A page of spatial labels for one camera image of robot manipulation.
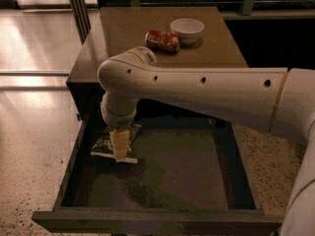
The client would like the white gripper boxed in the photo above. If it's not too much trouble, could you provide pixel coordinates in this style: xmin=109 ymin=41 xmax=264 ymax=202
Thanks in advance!
xmin=100 ymin=93 xmax=138 ymax=160

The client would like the red crushed soda can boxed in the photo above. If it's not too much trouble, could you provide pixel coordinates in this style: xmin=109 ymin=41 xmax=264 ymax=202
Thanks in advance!
xmin=145 ymin=30 xmax=179 ymax=53

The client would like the green jalapeno chip bag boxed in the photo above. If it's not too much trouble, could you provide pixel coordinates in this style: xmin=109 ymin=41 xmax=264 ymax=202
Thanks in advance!
xmin=91 ymin=124 xmax=142 ymax=164

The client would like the open top drawer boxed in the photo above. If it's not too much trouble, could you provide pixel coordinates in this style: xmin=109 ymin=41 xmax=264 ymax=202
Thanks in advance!
xmin=31 ymin=116 xmax=282 ymax=236

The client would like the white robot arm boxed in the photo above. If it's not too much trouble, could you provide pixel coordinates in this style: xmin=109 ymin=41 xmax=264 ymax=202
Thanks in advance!
xmin=97 ymin=46 xmax=315 ymax=236

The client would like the white bowl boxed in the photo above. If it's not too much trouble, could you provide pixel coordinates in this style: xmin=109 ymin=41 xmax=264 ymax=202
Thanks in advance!
xmin=170 ymin=18 xmax=205 ymax=46

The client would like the brown cabinet counter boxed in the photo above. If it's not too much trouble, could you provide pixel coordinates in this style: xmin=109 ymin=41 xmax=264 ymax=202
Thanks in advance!
xmin=67 ymin=7 xmax=247 ymax=126

